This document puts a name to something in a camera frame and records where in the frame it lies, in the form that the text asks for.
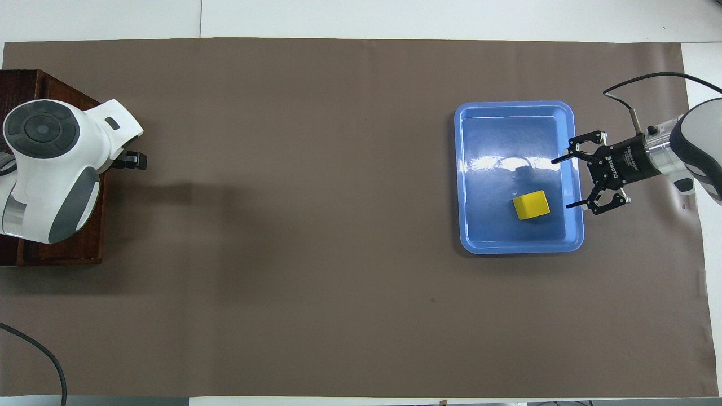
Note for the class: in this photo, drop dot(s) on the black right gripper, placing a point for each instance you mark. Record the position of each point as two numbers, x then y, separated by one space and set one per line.
623 160

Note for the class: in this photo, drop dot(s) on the yellow block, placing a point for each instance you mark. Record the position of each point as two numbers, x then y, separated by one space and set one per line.
533 206

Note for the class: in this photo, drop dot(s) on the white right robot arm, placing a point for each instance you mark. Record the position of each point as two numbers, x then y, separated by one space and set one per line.
699 141

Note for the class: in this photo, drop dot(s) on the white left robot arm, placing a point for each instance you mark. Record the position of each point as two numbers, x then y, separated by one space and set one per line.
51 169

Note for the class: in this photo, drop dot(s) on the blue plastic tray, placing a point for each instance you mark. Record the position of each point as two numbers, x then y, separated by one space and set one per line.
507 141

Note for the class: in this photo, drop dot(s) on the dark wooden cabinet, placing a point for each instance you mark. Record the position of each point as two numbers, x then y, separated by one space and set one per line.
17 84

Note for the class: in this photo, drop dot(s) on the brown table mat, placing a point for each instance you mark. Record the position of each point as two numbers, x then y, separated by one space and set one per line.
338 282

